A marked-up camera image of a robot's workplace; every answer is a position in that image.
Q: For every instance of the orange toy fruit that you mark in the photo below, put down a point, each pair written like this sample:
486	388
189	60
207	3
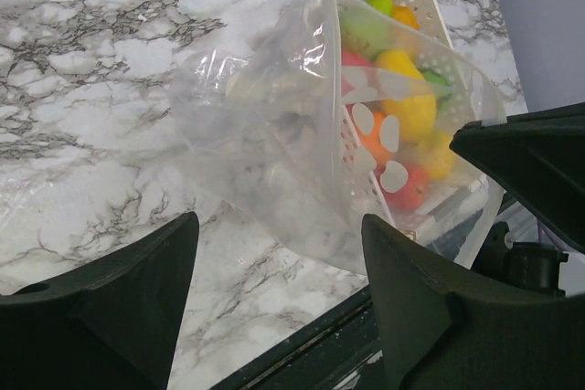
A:
382	131

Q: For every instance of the orange toy pepper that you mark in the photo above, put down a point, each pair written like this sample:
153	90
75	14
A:
405	16

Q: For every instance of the green toy fruit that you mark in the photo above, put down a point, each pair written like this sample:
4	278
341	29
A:
440	85

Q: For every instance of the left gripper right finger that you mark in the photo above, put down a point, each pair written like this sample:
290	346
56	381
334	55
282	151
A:
442	326

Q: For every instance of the aluminium frame rail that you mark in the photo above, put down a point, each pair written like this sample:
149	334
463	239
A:
522	225

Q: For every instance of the yellow toy mango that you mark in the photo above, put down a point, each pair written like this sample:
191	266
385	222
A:
416	112

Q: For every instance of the green toy pear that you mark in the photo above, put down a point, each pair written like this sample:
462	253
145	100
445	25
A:
365	30

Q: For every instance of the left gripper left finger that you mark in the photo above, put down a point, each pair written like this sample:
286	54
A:
112	323

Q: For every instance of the white perforated plastic basket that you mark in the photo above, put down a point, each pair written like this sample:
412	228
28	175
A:
459	209

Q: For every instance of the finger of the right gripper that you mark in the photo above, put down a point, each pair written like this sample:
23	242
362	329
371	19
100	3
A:
538	158

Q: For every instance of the yellow toy pear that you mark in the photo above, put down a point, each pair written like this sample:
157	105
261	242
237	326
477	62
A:
435	155

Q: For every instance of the clear zip top bag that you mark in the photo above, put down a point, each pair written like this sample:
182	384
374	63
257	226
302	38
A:
265	133

